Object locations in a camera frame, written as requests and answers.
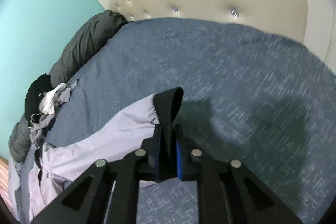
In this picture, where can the light grey zip jacket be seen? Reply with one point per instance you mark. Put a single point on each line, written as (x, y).
(54, 167)

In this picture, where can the grey crumpled garment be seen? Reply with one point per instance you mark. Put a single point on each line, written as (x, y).
(40, 122)

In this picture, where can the white striped garment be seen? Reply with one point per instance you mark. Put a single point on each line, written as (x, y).
(54, 99)

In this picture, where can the black garment on pile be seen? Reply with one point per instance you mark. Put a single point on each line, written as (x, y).
(35, 94)

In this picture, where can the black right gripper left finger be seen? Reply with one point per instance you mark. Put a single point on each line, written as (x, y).
(107, 192)

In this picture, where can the dark grey rolled duvet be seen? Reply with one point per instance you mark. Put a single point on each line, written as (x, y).
(87, 41)

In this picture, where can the blue patterned bed sheet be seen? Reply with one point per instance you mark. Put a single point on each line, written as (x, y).
(260, 98)

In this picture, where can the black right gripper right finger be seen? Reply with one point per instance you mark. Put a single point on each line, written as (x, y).
(227, 192)

